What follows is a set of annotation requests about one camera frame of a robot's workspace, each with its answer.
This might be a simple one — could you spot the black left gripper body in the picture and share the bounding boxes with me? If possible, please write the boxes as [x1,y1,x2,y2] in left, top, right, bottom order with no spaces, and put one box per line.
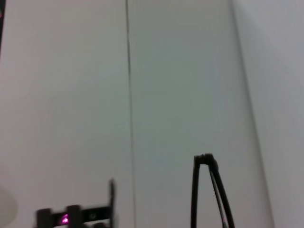
[91,177,117,228]

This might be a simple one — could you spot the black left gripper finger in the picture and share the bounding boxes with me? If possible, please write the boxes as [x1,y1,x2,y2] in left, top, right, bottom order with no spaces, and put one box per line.
[66,205,82,228]
[36,208,52,228]

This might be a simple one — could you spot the silver and black left wrist camera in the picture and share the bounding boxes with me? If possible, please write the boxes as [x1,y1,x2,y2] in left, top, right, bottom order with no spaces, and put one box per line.
[50,204,114,226]

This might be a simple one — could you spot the black glasses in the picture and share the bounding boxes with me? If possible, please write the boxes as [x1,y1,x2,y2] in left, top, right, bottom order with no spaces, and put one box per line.
[190,153,236,228]

